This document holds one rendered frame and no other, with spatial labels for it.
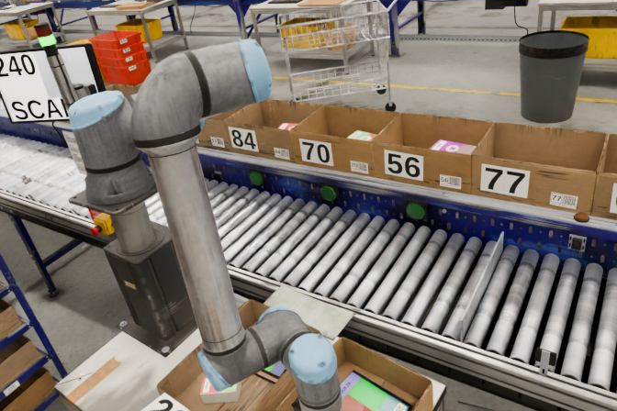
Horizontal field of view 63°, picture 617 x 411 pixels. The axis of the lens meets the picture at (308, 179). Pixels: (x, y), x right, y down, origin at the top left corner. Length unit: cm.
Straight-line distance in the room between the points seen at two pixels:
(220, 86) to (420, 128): 147
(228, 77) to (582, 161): 154
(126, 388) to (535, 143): 166
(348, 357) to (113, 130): 90
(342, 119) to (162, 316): 123
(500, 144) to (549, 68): 231
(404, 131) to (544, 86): 236
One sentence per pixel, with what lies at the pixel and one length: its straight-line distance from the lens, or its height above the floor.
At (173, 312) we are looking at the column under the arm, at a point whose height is 84.
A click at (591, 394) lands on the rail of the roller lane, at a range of 156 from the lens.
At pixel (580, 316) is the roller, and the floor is 75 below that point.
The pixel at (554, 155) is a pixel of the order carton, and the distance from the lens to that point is 214.
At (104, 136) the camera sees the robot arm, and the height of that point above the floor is 146.
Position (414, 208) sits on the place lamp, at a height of 83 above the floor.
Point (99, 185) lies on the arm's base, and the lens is 149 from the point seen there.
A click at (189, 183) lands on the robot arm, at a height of 153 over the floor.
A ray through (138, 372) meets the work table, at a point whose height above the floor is 75.
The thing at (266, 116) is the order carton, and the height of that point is 95.
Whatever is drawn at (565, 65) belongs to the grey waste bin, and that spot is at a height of 50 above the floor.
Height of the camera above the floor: 194
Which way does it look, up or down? 30 degrees down
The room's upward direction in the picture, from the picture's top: 9 degrees counter-clockwise
